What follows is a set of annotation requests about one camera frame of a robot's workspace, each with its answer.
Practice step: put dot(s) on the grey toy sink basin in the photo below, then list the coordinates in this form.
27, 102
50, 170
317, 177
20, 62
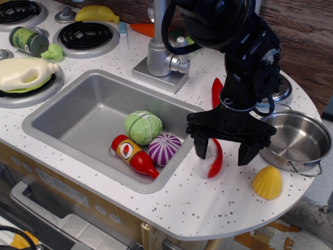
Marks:
83, 119

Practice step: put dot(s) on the silver stove knob left edge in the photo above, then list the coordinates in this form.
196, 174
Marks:
5, 54

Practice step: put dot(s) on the red toy ketchup bottle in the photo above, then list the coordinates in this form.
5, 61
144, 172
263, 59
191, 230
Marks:
134, 156

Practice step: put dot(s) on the silver stove knob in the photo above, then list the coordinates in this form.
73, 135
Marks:
67, 15

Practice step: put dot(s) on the green toy lime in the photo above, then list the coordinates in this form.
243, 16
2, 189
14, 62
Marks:
193, 46

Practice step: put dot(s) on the green toy cabbage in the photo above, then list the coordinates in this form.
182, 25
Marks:
142, 127

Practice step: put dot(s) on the purple toy onion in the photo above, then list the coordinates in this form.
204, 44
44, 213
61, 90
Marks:
163, 148

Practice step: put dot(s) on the yellow toy banana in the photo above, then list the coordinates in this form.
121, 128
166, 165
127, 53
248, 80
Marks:
97, 13

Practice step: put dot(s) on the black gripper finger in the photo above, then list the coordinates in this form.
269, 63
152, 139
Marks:
201, 145
247, 153

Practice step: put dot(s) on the grey burner under jug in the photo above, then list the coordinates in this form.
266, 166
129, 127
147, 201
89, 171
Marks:
47, 91

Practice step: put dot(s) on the green toy spice can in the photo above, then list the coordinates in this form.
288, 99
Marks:
28, 41

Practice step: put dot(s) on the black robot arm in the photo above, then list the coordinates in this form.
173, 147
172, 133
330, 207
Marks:
252, 55

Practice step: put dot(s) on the orange toy carrot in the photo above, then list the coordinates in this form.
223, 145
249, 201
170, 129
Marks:
148, 29

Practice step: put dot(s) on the white toy milk jug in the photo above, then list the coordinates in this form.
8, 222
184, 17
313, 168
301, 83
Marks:
25, 73

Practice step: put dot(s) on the red toy chili pepper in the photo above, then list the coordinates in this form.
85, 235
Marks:
215, 92

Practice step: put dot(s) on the grey shoe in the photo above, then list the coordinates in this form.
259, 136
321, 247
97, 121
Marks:
306, 214

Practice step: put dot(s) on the green toy broccoli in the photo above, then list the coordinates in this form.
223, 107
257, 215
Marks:
54, 52

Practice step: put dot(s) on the silver toy faucet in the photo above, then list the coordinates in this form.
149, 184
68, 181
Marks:
161, 68

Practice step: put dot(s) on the black coil burner centre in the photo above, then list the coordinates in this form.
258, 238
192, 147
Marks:
86, 39

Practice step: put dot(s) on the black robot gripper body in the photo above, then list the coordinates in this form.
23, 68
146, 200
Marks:
226, 122

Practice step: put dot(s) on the yellow toy corn piece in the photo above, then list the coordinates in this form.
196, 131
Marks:
268, 183

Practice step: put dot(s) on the steel pot lid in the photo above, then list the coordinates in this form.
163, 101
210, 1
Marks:
285, 89

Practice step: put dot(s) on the blue white toy knife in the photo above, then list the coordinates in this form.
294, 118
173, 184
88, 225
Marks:
123, 41

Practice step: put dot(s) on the yellow object bottom left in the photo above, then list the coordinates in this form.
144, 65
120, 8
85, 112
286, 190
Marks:
20, 243

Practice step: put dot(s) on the black coil burner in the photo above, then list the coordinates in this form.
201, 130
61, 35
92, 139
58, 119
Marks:
26, 14
86, 39

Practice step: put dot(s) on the black coil burner top left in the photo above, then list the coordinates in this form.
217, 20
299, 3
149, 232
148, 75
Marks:
26, 14

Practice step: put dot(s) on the small steel pan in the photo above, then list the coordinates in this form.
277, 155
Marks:
300, 142

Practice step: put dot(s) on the toy oven door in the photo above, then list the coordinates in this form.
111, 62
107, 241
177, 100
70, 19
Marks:
55, 222

